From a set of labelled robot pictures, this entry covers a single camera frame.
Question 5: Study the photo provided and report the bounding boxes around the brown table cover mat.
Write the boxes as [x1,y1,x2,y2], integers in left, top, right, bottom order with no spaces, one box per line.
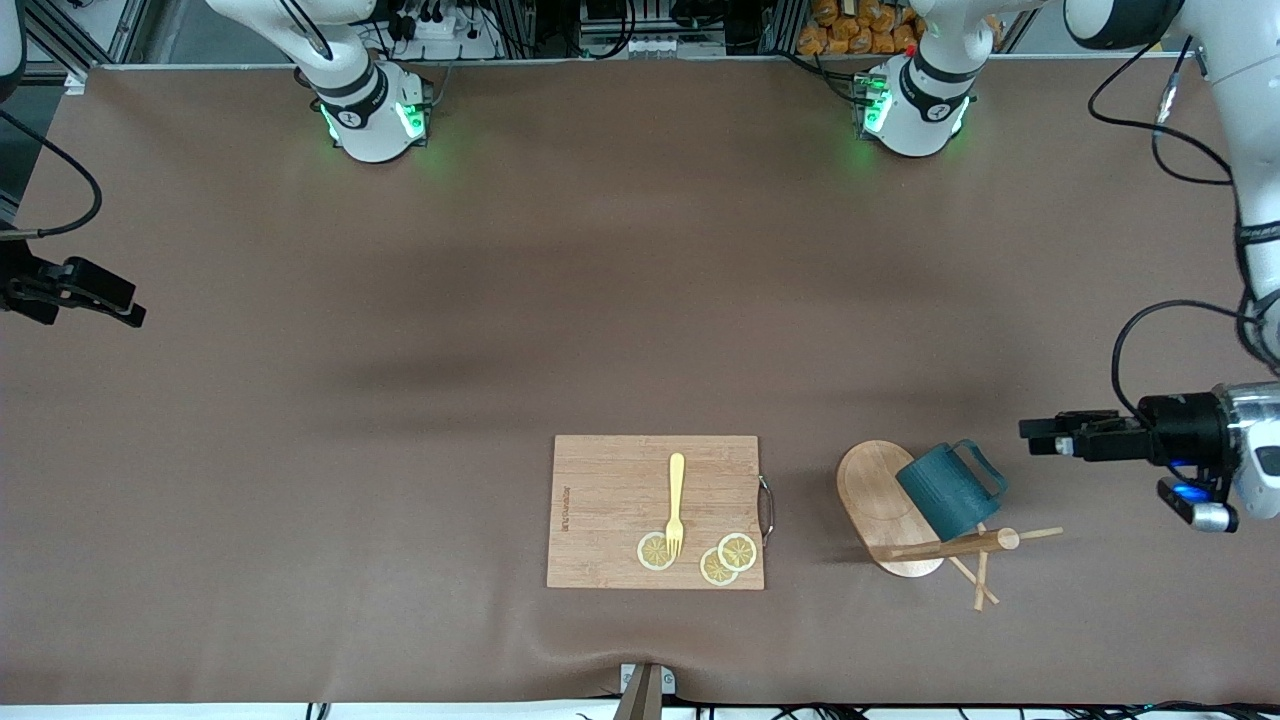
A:
[0,55,1280,706]

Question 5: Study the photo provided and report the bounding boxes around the dark teal mug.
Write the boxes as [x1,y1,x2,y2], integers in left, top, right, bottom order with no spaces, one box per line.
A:
[895,439,1009,545]

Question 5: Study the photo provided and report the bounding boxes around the grey power strip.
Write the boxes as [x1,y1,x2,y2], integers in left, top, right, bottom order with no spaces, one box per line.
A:
[578,30,728,59]

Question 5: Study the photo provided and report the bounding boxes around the white power strip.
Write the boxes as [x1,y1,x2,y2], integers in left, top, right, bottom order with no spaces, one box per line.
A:
[398,8,503,63]

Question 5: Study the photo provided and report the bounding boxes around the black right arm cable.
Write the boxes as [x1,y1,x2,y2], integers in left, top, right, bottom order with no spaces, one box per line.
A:
[0,106,105,241]

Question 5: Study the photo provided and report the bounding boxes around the wooden mug tree rack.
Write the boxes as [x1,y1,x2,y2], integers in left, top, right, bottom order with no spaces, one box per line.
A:
[836,440,1065,612]

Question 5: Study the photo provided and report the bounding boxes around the yellow fork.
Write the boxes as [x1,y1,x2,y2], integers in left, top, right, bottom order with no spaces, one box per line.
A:
[665,452,688,559]

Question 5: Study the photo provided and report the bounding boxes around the orange snack bags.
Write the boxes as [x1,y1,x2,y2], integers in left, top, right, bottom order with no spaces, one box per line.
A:
[797,0,926,57]

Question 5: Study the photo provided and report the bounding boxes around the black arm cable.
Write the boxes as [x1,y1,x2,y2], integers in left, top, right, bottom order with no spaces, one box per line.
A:
[0,106,105,241]
[1087,35,1256,426]

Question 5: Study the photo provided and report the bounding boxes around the bamboo cutting board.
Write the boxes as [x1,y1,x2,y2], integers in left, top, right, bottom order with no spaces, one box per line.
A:
[546,434,777,591]

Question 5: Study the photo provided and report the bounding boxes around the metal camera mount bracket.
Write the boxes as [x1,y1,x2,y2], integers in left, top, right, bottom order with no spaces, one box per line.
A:
[618,662,677,720]

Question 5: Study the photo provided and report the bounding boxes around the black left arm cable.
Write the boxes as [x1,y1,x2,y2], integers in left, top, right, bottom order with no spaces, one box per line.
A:
[1087,35,1256,426]

